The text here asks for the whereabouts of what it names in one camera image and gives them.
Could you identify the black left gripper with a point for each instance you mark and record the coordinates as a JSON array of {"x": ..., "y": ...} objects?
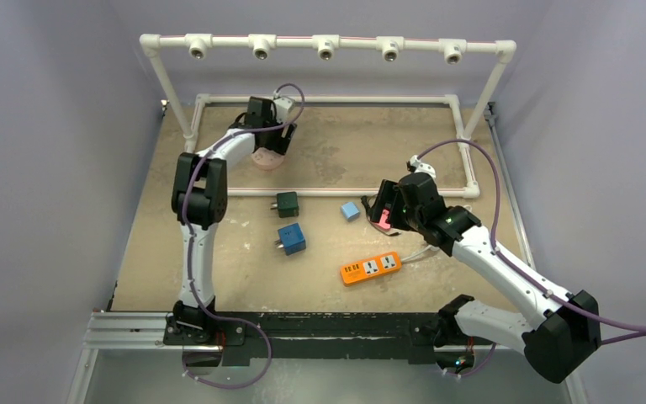
[{"x": 280, "y": 144}]

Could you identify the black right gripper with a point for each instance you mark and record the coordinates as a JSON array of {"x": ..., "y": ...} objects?
[{"x": 387, "y": 202}]

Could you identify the pink round socket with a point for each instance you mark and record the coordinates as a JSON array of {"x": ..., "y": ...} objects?
[{"x": 266, "y": 159}]

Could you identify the light blue USB charger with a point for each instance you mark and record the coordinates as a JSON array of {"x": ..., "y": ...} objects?
[{"x": 350, "y": 211}]

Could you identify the dark green cube plug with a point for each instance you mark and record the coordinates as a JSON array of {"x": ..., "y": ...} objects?
[{"x": 286, "y": 204}]

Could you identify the blue cube socket adapter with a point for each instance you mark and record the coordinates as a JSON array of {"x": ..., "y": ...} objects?
[{"x": 291, "y": 239}]

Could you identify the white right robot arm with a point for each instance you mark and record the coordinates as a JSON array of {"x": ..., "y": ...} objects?
[{"x": 554, "y": 329}]

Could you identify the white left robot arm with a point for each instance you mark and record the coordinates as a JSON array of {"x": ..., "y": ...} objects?
[{"x": 200, "y": 200}]

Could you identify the pink small charger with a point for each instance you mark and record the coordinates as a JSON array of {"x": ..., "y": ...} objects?
[{"x": 383, "y": 225}]

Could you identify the orange power strip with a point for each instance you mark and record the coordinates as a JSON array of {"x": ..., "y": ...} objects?
[{"x": 370, "y": 268}]

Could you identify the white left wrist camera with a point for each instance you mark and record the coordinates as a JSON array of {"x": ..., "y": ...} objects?
[{"x": 282, "y": 108}]

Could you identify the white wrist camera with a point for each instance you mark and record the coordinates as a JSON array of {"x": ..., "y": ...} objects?
[
  {"x": 282, "y": 108},
  {"x": 416, "y": 165}
]

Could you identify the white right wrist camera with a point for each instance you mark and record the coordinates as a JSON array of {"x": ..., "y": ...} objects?
[{"x": 416, "y": 165}]

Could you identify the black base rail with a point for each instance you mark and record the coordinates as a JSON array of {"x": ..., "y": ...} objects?
[{"x": 415, "y": 337}]

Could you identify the white PVC pipe frame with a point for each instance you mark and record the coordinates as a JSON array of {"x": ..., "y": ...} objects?
[{"x": 326, "y": 46}]

